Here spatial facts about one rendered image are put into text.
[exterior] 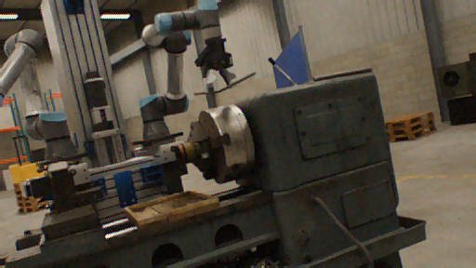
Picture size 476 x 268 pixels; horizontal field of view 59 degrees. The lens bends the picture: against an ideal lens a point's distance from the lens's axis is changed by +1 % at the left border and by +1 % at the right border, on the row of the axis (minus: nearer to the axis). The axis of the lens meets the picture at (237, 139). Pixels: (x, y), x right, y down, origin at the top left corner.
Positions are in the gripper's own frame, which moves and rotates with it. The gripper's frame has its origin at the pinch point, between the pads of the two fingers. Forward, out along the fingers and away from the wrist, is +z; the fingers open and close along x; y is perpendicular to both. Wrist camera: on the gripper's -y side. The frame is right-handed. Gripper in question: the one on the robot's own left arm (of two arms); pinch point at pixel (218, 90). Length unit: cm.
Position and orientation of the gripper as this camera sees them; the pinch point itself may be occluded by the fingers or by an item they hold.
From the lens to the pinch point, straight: 169.3
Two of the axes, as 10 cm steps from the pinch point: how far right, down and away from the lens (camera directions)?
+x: 6.2, -2.2, 7.5
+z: 1.6, 9.8, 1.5
